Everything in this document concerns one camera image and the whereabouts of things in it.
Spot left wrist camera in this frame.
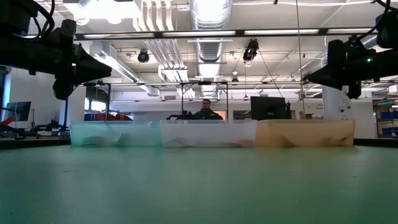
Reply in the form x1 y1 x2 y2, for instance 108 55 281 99
52 76 75 101

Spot white column with fixtures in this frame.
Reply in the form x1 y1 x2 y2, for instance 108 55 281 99
322 83 353 121

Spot black rig frame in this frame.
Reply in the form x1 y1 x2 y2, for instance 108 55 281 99
61 80 230 131

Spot person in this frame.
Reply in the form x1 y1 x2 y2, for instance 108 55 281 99
193 98 224 121

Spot storage shelf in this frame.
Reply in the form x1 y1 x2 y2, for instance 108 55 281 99
373 98 398 139

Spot white rectangular duct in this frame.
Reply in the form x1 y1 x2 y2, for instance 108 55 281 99
88 42 161 97

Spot orange plastic bin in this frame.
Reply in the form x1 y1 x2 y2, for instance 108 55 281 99
254 119 357 147

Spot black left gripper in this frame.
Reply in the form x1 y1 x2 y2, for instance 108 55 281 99
51 19 112 86

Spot white ceiling pipes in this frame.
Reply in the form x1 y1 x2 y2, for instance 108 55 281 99
133 0 190 83

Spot teal plastic bin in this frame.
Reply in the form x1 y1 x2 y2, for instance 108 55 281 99
69 120 162 147

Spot gold fork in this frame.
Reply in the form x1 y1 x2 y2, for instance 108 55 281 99
80 135 109 147

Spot plain white column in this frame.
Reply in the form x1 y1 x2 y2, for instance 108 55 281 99
62 85 88 125

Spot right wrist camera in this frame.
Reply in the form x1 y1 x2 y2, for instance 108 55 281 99
346 80 363 100

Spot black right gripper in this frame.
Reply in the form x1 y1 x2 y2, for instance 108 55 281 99
306 39 374 90

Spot black ceiling spotlight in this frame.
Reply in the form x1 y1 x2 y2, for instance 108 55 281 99
137 49 150 64
242 38 260 62

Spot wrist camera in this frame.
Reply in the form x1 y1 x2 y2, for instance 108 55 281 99
346 80 363 100
52 76 75 101

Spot clear white plastic bin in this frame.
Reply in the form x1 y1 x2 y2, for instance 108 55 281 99
160 119 258 148

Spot tilted black monitor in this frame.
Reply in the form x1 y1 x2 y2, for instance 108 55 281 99
3 101 32 123

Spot red object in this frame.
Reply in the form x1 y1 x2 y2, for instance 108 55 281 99
83 112 134 121

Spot thin hanging cable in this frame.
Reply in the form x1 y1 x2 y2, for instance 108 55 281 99
294 0 305 108

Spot black background equipment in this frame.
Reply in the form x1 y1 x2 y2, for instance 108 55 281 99
0 119 71 140

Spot white ceiling lamp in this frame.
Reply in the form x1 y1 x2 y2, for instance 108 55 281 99
62 0 141 26

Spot black bar with light strips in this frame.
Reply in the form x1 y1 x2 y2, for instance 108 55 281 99
73 27 379 41

